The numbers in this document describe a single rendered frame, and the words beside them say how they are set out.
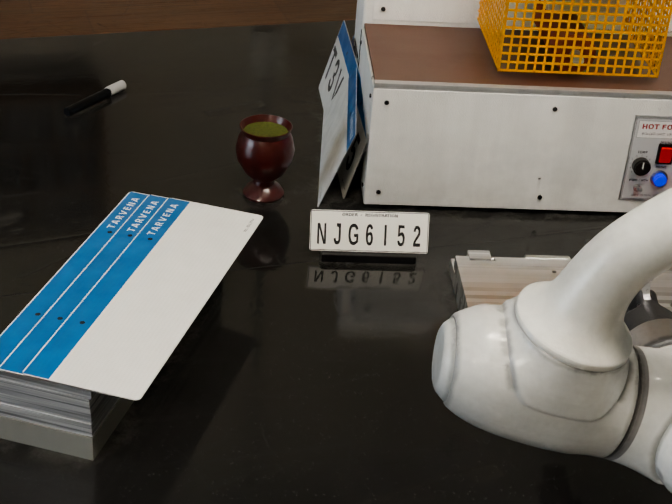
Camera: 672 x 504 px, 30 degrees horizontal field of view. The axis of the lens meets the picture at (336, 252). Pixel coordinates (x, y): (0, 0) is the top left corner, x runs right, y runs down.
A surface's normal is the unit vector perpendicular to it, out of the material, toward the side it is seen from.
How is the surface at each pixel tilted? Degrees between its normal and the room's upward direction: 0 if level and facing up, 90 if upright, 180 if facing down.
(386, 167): 90
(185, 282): 0
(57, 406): 90
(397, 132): 90
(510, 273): 0
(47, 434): 90
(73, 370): 0
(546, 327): 43
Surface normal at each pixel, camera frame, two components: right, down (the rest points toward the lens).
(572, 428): 0.05, 0.56
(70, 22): 0.07, -0.85
